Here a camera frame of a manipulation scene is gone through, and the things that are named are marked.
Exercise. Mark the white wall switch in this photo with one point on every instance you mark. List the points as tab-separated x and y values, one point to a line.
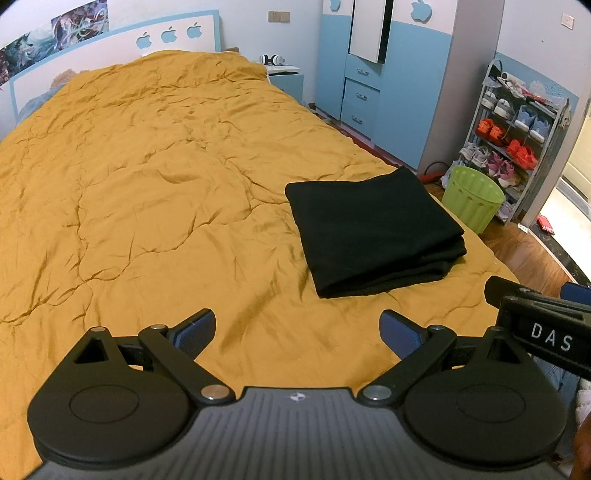
568	21

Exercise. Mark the red power strip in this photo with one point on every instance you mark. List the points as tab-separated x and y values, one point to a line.
431	176

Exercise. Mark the green trash bin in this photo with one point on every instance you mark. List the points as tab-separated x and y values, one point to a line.
473	198

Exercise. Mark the blue nightstand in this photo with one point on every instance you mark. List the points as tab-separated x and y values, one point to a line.
288	85

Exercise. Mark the blue white wardrobe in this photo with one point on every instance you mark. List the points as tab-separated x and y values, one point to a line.
406	83

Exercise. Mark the yellow blanket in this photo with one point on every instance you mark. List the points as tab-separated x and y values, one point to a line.
138	184

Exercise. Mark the white headphones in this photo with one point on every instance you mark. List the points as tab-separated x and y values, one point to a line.
272	59

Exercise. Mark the grey shoe rack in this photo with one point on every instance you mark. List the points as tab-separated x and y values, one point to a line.
554	152

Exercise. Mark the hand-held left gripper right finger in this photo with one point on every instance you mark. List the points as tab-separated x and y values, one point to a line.
400	334

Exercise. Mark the white blue bed headboard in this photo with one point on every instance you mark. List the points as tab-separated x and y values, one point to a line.
120	44

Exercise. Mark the rows of shoes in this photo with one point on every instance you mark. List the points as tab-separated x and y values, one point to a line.
508	138

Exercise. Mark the beige wall socket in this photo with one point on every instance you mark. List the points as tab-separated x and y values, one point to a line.
279	17

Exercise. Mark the black pants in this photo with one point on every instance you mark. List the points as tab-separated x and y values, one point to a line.
374	226

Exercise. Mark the red packet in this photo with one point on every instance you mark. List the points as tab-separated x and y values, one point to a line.
545	225

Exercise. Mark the white plastic bag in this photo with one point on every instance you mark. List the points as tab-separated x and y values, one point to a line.
448	177

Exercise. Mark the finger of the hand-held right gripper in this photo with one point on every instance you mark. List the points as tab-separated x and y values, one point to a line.
503	290
578	293

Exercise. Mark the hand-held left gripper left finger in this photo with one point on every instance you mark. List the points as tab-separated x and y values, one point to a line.
196	330

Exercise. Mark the blue printed pillow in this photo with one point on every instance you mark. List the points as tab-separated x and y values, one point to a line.
51	90

